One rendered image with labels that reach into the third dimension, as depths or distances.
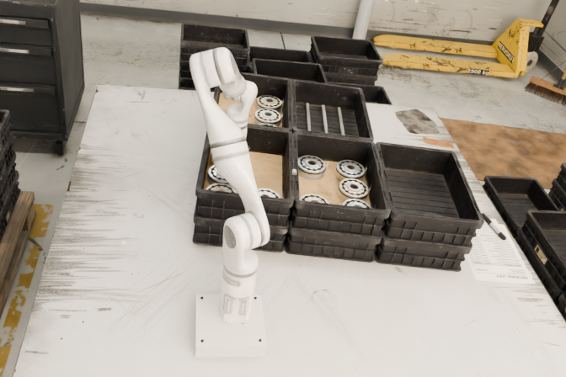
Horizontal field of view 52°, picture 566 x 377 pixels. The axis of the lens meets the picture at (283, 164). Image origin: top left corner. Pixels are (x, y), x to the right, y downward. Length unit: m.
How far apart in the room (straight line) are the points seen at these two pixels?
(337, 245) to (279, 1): 3.50
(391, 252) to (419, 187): 0.32
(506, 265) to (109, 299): 1.31
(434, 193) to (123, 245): 1.08
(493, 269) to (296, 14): 3.53
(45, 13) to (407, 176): 1.84
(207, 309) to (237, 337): 0.13
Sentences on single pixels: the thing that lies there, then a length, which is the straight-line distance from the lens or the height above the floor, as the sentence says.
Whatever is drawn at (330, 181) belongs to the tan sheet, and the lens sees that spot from 2.03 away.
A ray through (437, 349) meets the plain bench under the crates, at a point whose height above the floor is 0.70.
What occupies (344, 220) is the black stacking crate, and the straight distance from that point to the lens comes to 1.81.
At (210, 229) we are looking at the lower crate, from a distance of 1.84.
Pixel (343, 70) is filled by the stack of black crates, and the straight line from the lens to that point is 3.54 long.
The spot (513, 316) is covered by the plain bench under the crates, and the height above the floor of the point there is 0.70.
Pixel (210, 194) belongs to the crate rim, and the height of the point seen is 0.92.
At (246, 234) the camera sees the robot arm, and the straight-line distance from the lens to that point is 1.43.
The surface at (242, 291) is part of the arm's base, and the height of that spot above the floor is 0.86.
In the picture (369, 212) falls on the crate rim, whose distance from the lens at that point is 1.78.
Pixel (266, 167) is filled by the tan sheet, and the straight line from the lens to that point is 2.03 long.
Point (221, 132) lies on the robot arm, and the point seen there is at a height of 1.24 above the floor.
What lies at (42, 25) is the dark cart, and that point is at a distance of 3.05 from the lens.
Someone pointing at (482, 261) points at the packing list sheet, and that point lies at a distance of 2.13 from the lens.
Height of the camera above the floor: 2.03
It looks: 36 degrees down
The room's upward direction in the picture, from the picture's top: 10 degrees clockwise
